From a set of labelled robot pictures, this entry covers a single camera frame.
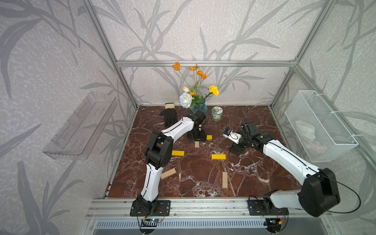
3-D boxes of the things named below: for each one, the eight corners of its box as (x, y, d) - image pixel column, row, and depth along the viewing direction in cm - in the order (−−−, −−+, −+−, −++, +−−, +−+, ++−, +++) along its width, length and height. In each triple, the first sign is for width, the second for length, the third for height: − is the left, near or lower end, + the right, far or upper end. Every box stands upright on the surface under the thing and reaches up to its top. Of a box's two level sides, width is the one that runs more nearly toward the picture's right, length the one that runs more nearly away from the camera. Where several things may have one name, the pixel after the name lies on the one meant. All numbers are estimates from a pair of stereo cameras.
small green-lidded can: (211, 121, 113) (212, 114, 106) (211, 113, 118) (212, 105, 112) (221, 121, 113) (223, 114, 106) (220, 113, 118) (222, 105, 112)
